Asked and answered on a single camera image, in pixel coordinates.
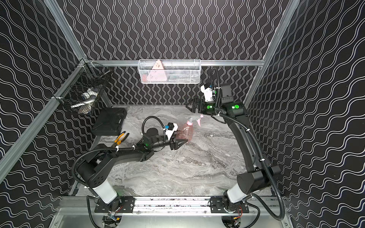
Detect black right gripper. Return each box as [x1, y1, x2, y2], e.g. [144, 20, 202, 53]
[186, 99, 222, 116]

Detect pink transparent spray bottle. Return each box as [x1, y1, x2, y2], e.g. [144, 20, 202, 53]
[176, 123, 194, 142]

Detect pink spray nozzle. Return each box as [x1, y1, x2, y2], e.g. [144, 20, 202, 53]
[186, 114, 204, 126]

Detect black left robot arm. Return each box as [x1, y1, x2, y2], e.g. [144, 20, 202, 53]
[71, 116, 188, 212]

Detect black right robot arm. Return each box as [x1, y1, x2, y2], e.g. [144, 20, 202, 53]
[186, 68, 285, 221]

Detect pink triangle card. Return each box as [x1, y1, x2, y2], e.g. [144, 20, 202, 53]
[146, 60, 167, 83]

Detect black plastic case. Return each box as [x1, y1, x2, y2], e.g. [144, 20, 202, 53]
[91, 107, 127, 136]

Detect white items in basket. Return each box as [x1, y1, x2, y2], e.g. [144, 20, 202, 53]
[70, 88, 99, 115]

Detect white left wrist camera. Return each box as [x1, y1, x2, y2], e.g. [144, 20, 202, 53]
[164, 123, 178, 140]

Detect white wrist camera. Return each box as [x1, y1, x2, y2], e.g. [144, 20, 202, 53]
[164, 123, 178, 140]
[200, 83, 214, 103]

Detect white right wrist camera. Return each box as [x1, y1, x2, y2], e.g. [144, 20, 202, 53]
[200, 83, 214, 103]

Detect clear plastic wall basket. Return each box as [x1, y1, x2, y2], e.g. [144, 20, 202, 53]
[137, 59, 202, 84]

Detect yellow handled pliers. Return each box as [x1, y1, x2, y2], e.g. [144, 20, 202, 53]
[111, 131, 129, 148]

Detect black wire mesh basket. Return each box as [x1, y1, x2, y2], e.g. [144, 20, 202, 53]
[55, 62, 112, 116]

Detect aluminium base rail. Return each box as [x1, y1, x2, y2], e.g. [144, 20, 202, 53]
[58, 196, 279, 217]

